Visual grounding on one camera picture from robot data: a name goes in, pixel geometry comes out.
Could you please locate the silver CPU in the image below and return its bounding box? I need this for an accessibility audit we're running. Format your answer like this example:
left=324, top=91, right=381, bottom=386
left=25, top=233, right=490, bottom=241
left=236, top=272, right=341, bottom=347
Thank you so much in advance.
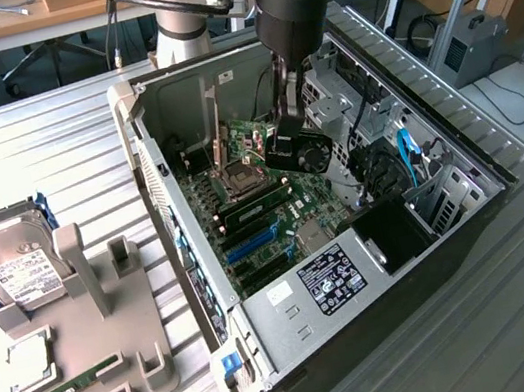
left=2, top=334, right=59, bottom=392

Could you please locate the green RAM stick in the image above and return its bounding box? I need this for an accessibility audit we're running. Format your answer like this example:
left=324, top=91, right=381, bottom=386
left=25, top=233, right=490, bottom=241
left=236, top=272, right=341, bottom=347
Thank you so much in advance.
left=0, top=355, right=125, bottom=392

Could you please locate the grey cable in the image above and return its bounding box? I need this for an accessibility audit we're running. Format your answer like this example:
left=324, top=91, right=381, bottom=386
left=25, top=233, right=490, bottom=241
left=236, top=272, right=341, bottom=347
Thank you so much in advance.
left=0, top=0, right=33, bottom=21

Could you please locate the black looped wire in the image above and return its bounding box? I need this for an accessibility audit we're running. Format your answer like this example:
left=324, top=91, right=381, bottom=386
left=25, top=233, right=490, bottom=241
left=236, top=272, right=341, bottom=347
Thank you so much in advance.
left=244, top=67, right=283, bottom=122

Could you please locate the blue case latch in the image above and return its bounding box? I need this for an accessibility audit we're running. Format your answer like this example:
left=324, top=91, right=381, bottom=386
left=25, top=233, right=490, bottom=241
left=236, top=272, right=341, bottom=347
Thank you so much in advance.
left=217, top=351, right=244, bottom=380

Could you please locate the office chair base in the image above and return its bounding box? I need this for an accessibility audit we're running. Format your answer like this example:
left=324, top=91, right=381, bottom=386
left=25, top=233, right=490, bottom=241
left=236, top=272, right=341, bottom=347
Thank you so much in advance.
left=0, top=27, right=116, bottom=99

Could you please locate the coiled black cable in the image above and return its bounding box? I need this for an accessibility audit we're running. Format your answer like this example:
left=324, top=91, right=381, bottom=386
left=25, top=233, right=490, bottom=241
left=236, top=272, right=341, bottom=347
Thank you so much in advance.
left=401, top=11, right=444, bottom=54

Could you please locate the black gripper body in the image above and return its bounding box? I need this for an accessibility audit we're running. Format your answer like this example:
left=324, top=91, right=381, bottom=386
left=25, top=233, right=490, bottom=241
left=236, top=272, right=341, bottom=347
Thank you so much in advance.
left=249, top=0, right=345, bottom=76

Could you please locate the silver disk bay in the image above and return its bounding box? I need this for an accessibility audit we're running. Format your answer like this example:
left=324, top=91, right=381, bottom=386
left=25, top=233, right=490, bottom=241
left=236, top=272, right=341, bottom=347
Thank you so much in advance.
left=398, top=154, right=510, bottom=245

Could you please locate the blue wire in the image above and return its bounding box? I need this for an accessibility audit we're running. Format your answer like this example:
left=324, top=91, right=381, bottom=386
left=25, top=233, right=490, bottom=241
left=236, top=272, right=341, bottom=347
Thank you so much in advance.
left=394, top=125, right=427, bottom=192

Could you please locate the silver power supply unit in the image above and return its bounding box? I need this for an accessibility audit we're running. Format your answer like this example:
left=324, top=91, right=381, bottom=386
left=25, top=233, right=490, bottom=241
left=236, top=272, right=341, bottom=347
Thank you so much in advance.
left=228, top=223, right=406, bottom=382

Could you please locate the open black PC case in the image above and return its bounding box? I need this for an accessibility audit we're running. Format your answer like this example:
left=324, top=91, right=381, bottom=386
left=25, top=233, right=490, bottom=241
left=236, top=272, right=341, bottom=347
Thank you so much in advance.
left=97, top=0, right=524, bottom=392

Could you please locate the silver chipset heatsink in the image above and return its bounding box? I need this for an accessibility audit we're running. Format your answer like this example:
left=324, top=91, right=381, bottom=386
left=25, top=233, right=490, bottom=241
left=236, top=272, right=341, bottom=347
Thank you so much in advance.
left=294, top=217, right=338, bottom=257

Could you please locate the graphics card with fan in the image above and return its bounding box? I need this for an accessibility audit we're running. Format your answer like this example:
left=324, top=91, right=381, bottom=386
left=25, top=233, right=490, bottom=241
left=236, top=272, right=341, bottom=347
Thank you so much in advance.
left=200, top=65, right=340, bottom=193

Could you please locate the blue expansion slot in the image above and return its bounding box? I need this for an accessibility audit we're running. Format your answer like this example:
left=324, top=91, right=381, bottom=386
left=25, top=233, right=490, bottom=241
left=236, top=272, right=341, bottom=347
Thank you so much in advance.
left=220, top=220, right=287, bottom=267

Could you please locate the silver drive cage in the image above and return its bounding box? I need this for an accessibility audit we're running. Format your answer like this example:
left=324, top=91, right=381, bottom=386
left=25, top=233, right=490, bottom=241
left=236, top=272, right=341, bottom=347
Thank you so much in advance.
left=288, top=24, right=429, bottom=217

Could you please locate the green motherboard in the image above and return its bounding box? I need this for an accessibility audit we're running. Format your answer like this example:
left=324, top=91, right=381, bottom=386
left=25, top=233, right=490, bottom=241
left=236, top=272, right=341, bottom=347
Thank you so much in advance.
left=168, top=110, right=359, bottom=308

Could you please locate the grey control box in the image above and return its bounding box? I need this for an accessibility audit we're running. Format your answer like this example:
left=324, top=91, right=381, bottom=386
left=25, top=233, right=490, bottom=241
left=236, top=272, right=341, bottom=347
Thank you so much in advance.
left=422, top=4, right=520, bottom=94

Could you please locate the labelled RAM stick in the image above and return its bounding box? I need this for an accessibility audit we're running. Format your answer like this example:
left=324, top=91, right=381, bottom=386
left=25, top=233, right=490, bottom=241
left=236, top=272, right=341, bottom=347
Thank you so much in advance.
left=218, top=185, right=295, bottom=232

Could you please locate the CPU socket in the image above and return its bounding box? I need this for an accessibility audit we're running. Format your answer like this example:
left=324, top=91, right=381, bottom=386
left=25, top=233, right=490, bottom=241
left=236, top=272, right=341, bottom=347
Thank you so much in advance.
left=207, top=151, right=276, bottom=208

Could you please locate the silver hard disk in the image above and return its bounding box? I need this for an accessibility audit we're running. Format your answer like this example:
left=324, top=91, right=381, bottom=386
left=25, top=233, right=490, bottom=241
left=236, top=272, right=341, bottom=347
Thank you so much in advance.
left=0, top=204, right=72, bottom=317

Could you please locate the black wire bundle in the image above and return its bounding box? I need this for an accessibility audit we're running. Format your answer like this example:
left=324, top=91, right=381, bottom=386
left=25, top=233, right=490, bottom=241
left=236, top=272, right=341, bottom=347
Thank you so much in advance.
left=344, top=133, right=421, bottom=209

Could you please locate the grey parts rack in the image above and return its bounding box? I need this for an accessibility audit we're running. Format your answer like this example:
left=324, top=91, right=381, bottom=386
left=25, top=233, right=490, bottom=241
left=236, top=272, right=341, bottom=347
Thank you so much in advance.
left=0, top=208, right=186, bottom=392

